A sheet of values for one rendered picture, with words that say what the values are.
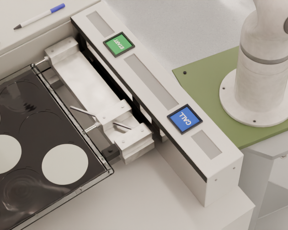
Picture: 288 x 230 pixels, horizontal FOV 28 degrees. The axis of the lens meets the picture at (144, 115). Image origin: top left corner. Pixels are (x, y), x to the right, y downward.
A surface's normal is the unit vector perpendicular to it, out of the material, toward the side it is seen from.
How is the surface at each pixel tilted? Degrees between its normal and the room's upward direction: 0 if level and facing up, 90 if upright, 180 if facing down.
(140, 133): 0
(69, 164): 0
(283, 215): 0
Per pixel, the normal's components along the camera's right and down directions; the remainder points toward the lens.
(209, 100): -0.05, -0.59
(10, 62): 0.56, 0.67
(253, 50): -0.68, 0.60
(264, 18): -0.88, 0.35
